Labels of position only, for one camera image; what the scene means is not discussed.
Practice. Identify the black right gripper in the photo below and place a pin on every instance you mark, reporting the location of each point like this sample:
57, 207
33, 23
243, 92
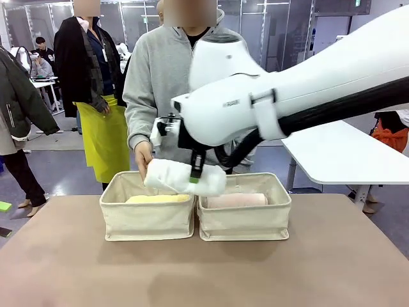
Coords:
185, 137

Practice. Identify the white towel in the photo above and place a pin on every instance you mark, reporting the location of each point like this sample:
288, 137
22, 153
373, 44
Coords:
169, 176

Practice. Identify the yellow towel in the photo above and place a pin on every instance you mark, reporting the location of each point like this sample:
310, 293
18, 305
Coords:
159, 198

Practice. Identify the pink towel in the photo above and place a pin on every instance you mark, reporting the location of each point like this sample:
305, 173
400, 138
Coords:
236, 201

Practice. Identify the hoodie person's right forearm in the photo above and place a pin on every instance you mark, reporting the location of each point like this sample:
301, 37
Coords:
137, 128

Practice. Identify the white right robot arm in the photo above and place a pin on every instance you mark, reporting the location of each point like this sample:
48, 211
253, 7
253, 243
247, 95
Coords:
287, 89

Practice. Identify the hoodie person's right hand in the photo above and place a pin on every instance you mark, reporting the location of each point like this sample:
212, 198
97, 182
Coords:
143, 156

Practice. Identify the beige fabric basket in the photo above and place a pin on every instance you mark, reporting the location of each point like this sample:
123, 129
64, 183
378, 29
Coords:
243, 224
147, 220

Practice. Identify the person in grey hoodie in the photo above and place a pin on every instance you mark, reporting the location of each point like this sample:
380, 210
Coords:
159, 80

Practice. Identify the person in yellow apron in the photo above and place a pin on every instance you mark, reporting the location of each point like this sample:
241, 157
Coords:
102, 137

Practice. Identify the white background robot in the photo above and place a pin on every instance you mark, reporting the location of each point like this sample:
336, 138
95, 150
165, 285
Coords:
20, 56
123, 52

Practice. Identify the white side table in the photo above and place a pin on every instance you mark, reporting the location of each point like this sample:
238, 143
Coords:
345, 153

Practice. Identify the white background desk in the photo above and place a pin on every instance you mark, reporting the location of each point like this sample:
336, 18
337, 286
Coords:
43, 83

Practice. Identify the person in black varsity jacket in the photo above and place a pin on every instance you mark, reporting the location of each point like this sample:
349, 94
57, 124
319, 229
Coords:
46, 54

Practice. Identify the person in dark green jacket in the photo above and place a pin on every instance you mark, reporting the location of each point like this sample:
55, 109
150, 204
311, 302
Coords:
16, 102

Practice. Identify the orange garment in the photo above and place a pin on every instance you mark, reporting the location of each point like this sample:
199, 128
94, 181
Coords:
390, 139

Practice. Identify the green block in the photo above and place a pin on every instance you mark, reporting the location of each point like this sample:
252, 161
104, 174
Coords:
4, 206

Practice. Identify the black flat device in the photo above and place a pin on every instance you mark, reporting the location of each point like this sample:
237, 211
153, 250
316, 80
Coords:
4, 232

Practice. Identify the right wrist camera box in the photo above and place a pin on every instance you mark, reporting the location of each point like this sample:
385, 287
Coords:
157, 134

